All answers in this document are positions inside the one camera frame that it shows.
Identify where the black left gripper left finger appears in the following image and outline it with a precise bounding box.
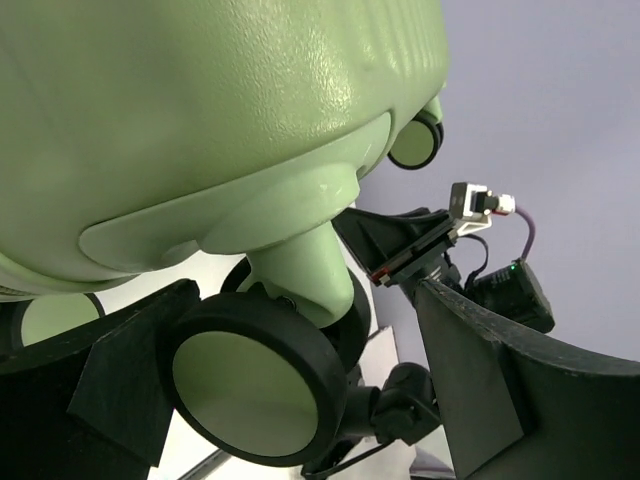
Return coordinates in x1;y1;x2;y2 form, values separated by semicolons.
1;279;200;480

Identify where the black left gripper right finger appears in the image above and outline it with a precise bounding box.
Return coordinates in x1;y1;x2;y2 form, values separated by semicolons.
414;280;639;479

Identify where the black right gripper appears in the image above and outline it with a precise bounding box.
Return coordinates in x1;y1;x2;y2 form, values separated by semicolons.
332;207;557;335

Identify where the green suitcase blue lining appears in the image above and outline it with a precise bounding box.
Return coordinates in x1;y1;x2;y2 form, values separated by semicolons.
1;1;449;327

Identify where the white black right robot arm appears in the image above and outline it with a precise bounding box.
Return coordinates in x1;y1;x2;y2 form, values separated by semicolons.
302;207;555;479

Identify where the green suitcase wheel lid upper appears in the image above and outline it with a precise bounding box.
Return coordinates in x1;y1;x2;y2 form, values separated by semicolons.
1;293;105;350

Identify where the green suitcase wheel lid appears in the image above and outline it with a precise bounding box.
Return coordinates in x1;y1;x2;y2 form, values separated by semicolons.
388;120;444;170
1;293;105;350

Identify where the green suitcase wheel lid lower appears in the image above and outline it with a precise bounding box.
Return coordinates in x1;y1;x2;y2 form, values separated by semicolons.
388;120;444;170

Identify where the green suitcase wheel front left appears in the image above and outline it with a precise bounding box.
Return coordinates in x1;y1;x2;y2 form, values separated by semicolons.
157;259;371;467

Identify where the aluminium table edge rail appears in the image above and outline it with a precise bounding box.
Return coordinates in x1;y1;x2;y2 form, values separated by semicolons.
154;324;456;480

